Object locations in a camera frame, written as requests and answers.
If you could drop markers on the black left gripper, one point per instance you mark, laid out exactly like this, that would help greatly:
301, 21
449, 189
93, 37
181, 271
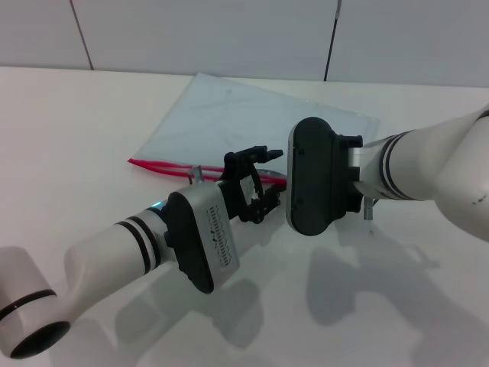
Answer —
237, 183

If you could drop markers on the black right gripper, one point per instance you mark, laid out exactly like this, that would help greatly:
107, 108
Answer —
342, 172

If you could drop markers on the metal screw left wrist mount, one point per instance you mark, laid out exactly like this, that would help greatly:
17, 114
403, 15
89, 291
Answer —
197, 174

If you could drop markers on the clear document bag red zipper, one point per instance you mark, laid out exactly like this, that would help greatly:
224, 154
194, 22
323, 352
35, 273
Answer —
229, 122

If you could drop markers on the metal screw wrist mount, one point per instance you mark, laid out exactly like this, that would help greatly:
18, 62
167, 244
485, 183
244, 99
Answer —
368, 208
197, 174

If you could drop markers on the metal screw right wrist mount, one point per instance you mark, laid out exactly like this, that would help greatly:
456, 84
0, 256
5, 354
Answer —
368, 208

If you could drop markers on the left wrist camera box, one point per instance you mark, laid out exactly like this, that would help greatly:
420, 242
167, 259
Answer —
202, 237

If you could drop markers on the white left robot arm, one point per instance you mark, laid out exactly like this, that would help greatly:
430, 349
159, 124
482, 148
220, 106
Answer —
103, 256

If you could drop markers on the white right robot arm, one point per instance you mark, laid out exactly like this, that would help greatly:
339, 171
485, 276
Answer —
428, 168

